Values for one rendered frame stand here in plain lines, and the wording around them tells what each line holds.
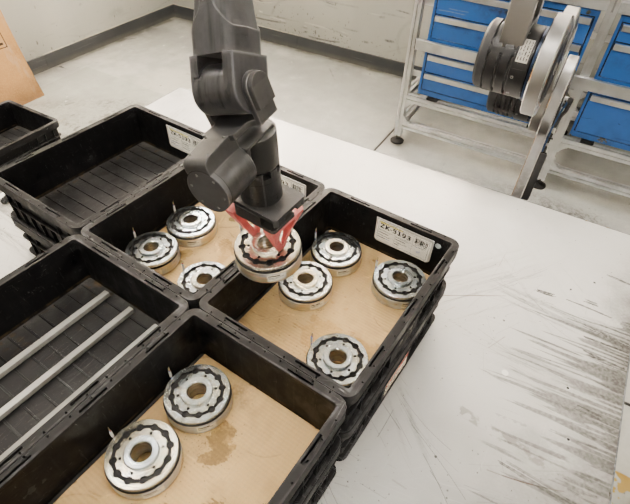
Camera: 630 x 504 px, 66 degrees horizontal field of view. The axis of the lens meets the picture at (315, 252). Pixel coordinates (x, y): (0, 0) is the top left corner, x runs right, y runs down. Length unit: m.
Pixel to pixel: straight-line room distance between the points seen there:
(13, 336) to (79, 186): 0.44
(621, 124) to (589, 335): 1.65
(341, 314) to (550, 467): 0.45
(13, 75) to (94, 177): 2.45
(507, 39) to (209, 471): 0.94
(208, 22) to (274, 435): 0.57
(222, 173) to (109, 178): 0.78
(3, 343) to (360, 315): 0.63
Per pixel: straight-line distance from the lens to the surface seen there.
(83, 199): 1.26
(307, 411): 0.77
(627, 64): 2.63
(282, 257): 0.73
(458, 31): 2.70
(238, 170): 0.56
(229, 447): 0.79
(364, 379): 0.72
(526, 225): 1.43
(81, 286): 1.04
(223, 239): 1.06
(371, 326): 0.90
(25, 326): 1.02
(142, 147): 1.40
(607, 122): 2.73
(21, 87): 3.74
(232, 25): 0.57
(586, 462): 1.04
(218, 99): 0.57
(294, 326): 0.89
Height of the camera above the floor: 1.54
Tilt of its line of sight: 44 degrees down
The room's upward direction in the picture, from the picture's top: 2 degrees clockwise
